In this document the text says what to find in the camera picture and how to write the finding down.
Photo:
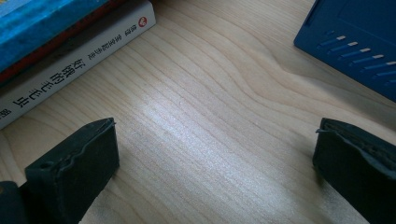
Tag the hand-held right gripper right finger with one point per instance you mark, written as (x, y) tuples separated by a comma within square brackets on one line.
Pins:
[(358, 174)]

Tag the blue plastic file rack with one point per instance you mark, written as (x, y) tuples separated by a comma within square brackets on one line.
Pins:
[(358, 25)]

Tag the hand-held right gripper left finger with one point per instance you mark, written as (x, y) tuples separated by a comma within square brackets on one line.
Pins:
[(71, 174)]

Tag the blue picture book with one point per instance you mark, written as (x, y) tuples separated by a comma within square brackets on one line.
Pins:
[(37, 21)]

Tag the white book with green leaf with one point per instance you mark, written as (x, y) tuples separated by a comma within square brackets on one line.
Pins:
[(77, 63)]

